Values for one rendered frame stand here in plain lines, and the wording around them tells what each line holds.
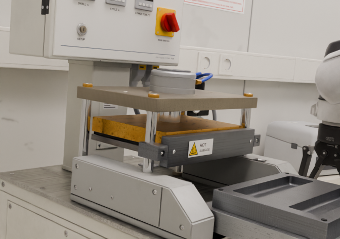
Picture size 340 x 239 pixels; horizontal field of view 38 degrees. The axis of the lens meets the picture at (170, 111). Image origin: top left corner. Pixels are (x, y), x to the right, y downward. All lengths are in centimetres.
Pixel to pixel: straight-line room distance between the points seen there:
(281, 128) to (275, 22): 41
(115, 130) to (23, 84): 57
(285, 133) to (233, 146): 100
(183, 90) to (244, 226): 27
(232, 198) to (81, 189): 25
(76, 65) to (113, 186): 32
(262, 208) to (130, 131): 25
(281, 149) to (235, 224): 120
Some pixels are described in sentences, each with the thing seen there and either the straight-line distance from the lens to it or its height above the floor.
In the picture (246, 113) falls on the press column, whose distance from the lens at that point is 90.
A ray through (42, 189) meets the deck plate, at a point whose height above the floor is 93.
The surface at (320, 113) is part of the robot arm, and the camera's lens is 111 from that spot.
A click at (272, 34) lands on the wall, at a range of 195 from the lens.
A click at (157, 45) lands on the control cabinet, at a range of 100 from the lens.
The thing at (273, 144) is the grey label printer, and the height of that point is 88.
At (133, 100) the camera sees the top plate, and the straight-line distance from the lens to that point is 72.
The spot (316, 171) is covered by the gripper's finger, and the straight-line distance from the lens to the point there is 115.
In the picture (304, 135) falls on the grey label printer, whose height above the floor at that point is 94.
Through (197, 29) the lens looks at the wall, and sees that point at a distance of 166.
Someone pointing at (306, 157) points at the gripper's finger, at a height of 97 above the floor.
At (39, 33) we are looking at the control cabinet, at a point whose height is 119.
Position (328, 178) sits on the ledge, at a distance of 182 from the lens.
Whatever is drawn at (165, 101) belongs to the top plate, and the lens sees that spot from 71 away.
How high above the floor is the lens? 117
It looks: 6 degrees down
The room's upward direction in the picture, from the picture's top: 5 degrees clockwise
